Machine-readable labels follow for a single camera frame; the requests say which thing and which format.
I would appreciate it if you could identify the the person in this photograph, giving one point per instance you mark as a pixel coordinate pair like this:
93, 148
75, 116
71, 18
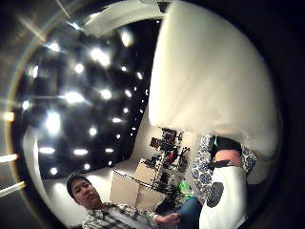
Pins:
108, 216

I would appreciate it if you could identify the white soft toy grey spot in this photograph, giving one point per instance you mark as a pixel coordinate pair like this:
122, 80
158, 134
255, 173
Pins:
227, 200

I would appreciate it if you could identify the green object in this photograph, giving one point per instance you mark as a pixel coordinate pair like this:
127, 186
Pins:
185, 187

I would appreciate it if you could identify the large white sheet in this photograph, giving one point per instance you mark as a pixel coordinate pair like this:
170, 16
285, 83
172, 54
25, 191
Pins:
209, 76

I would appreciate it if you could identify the white partition panel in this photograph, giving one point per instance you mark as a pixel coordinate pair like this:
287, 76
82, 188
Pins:
127, 191

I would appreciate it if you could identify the group of ceiling lamps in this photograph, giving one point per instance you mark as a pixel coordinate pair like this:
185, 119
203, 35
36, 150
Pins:
73, 97

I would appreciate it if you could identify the black equipment rack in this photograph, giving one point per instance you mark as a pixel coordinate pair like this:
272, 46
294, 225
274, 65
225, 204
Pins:
168, 152

